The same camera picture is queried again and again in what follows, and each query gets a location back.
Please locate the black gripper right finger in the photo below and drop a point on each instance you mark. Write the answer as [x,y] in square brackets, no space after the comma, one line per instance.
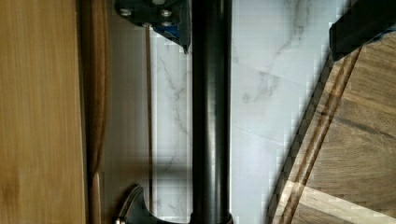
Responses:
[365,20]

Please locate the dark wooden cutting board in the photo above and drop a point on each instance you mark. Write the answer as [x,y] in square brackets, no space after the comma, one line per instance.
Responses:
[341,166]

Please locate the bamboo drawer cabinet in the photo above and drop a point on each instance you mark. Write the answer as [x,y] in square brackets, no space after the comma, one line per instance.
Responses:
[55,112]

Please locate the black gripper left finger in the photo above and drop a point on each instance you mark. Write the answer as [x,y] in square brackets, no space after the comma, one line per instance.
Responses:
[168,18]

